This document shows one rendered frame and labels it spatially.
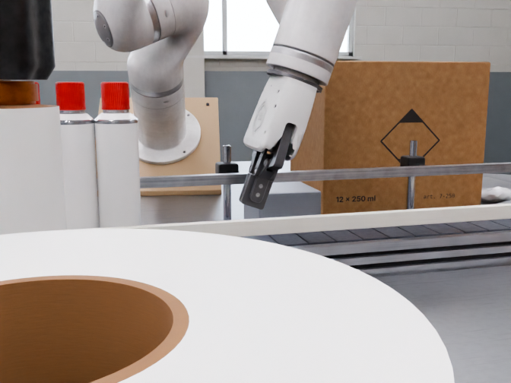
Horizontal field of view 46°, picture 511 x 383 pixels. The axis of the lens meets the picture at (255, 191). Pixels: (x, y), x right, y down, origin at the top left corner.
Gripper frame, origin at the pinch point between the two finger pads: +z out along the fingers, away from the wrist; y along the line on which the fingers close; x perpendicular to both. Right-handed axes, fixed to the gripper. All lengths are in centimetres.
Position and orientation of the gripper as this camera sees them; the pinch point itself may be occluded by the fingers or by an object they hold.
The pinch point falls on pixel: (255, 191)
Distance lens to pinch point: 78.3
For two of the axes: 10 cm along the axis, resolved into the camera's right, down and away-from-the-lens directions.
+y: 2.6, 1.7, -9.5
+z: -3.3, 9.4, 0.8
